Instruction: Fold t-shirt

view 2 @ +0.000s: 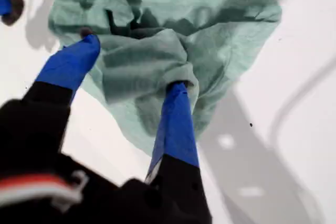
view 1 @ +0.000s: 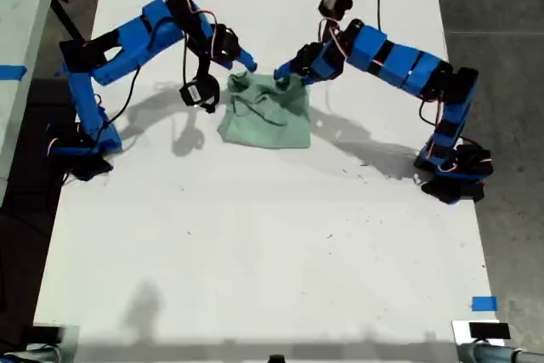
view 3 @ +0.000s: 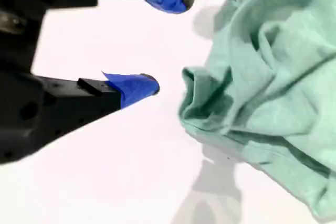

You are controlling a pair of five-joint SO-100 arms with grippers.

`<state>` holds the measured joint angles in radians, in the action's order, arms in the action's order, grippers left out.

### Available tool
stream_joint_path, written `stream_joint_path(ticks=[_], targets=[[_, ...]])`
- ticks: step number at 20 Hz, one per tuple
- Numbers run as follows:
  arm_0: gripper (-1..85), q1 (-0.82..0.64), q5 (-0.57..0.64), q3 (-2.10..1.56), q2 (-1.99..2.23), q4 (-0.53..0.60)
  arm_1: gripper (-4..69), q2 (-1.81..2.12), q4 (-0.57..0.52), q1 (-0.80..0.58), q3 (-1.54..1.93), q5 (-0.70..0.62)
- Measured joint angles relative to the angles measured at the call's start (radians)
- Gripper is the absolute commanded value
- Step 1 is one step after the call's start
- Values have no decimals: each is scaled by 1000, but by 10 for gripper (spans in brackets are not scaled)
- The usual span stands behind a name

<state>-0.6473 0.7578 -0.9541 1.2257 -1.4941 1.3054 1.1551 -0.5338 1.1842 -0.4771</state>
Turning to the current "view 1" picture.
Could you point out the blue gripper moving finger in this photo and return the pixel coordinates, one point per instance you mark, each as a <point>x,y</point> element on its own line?
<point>308,81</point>

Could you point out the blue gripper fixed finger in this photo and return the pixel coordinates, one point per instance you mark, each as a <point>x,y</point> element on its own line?
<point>289,69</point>
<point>247,60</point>

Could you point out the pale green T-shirt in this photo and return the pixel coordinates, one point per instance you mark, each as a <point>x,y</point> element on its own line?
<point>263,125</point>

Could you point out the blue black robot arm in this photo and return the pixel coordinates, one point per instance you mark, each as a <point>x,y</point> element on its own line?
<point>127,48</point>
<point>404,63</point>

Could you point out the black stand leg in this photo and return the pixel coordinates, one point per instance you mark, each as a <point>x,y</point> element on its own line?
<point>66,18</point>

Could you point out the pale grey side bench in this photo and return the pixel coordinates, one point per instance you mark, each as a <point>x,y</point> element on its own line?
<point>21,6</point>

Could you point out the blue tape strip on bench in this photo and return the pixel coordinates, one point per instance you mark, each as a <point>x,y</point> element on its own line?
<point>13,72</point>

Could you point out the small black round object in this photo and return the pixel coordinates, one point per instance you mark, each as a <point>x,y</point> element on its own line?
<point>277,359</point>

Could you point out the blue tape strip on table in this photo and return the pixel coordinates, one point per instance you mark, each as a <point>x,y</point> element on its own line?
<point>484,303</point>

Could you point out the black box on white card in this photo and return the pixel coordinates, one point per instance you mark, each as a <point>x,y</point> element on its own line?
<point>489,330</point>

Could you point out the small black box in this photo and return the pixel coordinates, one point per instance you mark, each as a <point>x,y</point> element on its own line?
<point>47,334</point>

